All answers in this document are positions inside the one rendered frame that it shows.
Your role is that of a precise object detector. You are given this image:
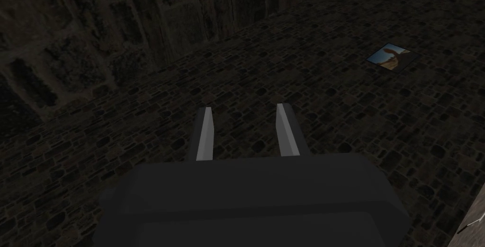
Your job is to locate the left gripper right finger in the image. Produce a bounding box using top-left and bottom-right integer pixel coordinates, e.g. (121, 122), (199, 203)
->
(276, 102), (312, 158)

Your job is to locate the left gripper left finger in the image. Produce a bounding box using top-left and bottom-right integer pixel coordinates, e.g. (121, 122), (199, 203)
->
(188, 106), (215, 162)

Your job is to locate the framed wall picture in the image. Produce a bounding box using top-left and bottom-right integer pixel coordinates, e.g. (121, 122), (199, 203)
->
(366, 43), (420, 73)

